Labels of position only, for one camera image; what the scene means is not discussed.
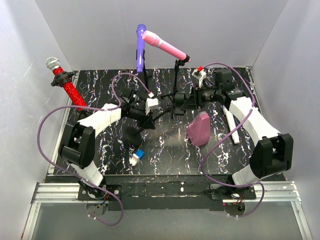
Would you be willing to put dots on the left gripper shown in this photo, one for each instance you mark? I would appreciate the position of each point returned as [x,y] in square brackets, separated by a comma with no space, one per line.
[146,122]

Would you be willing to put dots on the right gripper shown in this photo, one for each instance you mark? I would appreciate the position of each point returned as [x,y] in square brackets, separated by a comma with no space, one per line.
[189,104]

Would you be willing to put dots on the black round-base mic stand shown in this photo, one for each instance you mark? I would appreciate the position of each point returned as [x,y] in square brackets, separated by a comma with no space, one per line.
[133,137]

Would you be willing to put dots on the white microphone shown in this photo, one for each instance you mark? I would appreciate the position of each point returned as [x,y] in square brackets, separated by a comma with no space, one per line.
[232,125]

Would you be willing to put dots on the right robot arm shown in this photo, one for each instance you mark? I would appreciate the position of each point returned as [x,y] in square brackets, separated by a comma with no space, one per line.
[273,150]

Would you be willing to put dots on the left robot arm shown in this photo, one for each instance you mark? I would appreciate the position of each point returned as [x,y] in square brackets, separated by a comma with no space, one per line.
[78,143]

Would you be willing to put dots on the black tripod mic stand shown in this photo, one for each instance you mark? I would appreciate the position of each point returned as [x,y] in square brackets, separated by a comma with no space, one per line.
[171,95]

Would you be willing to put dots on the purple mic round-base stand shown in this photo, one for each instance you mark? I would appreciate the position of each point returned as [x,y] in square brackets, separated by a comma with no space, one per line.
[142,73]

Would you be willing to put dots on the pink microphone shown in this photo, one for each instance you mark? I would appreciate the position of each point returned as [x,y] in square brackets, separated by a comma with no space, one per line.
[154,40]

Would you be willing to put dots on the purple microphone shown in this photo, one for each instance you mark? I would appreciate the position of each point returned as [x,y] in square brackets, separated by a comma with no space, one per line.
[140,47]

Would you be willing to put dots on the red glitter microphone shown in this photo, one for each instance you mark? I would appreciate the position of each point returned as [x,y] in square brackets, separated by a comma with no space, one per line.
[53,63]

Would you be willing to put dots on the pink wedge-shaped case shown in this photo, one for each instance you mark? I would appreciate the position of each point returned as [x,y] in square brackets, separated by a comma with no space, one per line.
[198,131]

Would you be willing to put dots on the blue and white block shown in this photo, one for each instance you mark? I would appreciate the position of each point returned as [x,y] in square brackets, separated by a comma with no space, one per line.
[136,157]

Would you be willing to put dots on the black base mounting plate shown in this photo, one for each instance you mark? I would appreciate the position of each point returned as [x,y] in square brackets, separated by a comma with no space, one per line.
[160,192]

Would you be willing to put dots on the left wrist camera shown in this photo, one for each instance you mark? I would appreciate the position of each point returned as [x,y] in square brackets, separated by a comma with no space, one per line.
[151,103]

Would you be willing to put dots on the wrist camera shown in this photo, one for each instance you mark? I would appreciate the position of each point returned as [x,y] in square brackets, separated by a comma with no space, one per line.
[151,103]
[200,74]

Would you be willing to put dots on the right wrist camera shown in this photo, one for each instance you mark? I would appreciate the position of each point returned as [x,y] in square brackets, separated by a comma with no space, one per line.
[200,74]

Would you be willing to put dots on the aluminium frame rail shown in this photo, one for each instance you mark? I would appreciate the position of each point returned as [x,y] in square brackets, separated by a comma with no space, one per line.
[66,212]

